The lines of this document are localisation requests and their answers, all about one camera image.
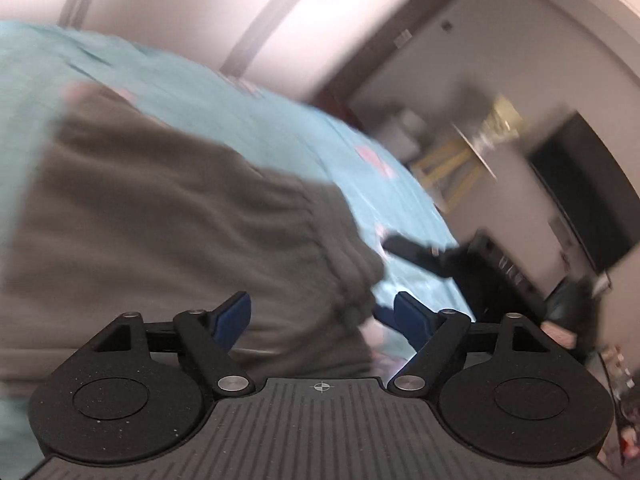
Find grey knit pants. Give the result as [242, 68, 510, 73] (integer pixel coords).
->
[1, 86, 384, 382]

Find round table with yellow legs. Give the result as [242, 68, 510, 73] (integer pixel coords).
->
[409, 94, 524, 214]

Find light blue mushroom bedsheet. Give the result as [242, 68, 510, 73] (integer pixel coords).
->
[1, 23, 466, 479]

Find white wardrobe with black lines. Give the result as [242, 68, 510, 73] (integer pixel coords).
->
[1, 0, 408, 100]

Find black wall television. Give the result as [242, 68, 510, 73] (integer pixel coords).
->
[527, 113, 639, 274]

